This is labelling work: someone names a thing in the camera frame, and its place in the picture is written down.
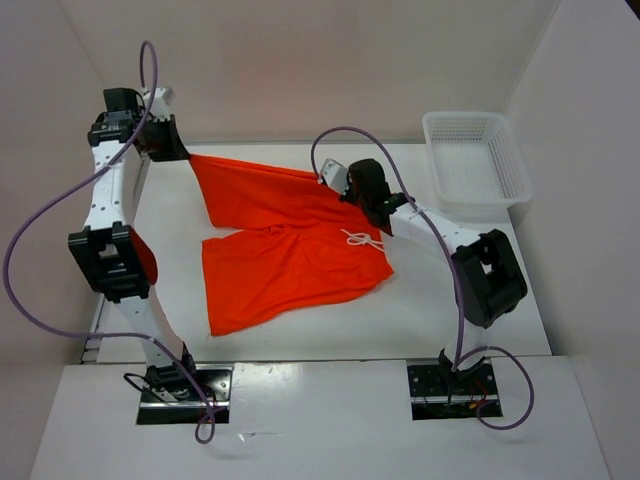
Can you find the orange shorts with white drawstring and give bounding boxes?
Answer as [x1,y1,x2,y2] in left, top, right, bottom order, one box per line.
[190,154,393,336]

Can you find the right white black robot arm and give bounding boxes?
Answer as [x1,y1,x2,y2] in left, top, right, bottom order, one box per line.
[320,158,528,393]

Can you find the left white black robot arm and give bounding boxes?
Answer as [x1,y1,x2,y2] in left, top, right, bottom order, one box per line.
[68,87,200,401]

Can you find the white perforated plastic basket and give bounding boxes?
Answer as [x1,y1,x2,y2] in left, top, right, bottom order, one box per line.
[422,111,533,212]

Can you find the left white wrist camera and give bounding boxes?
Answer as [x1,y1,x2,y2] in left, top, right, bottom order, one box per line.
[142,87,175,121]

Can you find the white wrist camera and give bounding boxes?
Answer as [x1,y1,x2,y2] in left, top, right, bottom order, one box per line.
[318,158,349,195]
[142,87,175,121]

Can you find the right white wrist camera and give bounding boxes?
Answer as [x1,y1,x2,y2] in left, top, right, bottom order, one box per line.
[318,158,349,195]

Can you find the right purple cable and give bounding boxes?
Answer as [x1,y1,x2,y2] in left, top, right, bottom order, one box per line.
[310,125,537,431]

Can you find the purple cable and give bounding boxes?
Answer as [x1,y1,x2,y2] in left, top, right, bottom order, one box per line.
[2,40,216,445]
[310,125,537,431]

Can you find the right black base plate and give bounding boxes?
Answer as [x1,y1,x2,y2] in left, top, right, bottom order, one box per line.
[406,359,503,421]

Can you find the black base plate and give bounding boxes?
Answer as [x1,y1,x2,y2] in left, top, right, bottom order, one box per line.
[123,364,233,426]
[406,359,503,421]

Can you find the aluminium table edge rail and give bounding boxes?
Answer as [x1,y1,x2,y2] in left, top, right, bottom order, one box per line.
[81,142,156,364]

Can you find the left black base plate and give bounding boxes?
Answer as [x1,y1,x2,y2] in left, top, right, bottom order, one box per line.
[123,364,233,426]

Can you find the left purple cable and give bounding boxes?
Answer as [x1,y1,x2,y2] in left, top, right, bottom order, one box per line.
[2,40,216,445]

